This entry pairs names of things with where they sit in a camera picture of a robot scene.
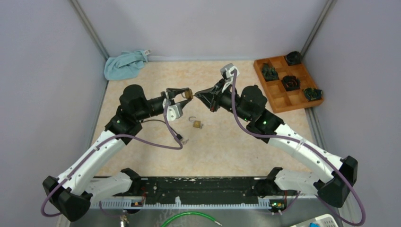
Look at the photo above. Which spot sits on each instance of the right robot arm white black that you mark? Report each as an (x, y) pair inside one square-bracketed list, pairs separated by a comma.
[(331, 176)]

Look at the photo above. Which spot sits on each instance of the dark rosette top corner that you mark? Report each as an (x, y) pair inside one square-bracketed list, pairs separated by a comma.
[(293, 58)]

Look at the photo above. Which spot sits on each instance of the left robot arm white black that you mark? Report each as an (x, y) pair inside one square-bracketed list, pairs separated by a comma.
[(72, 192)]

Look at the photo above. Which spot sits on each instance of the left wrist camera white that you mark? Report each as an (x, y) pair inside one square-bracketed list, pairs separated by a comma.
[(174, 112)]

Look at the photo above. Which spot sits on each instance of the dark rosette centre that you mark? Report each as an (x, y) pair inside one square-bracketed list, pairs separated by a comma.
[(290, 83)]

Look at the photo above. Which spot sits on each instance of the dark rosette upper left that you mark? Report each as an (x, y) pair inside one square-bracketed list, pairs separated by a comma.
[(269, 73)]

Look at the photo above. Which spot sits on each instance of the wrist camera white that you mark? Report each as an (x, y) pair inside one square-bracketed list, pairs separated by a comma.
[(174, 112), (228, 73)]

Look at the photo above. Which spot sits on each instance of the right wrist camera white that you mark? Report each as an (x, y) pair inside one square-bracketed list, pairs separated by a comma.
[(228, 73)]

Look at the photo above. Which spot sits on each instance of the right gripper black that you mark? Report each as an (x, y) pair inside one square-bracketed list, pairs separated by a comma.
[(212, 97)]

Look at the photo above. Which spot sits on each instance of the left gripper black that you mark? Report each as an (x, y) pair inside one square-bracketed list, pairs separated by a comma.
[(173, 92)]

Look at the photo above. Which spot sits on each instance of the brass padlock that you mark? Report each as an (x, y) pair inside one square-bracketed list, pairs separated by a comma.
[(195, 123), (188, 94)]

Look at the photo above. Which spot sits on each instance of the light blue cloth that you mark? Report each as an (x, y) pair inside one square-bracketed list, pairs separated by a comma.
[(126, 66)]

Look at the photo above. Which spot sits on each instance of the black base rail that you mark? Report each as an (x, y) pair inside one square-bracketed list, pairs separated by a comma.
[(205, 190)]

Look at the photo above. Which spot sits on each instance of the black cable lock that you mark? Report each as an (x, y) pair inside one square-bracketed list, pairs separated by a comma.
[(179, 136)]

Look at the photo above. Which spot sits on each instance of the dark rosette right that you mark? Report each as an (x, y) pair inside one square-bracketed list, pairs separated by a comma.
[(312, 94)]

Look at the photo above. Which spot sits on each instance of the white basket corner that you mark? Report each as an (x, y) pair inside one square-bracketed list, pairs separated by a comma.
[(325, 220)]

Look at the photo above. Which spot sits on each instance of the wooden compartment tray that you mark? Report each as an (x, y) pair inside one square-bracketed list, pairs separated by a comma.
[(279, 98)]

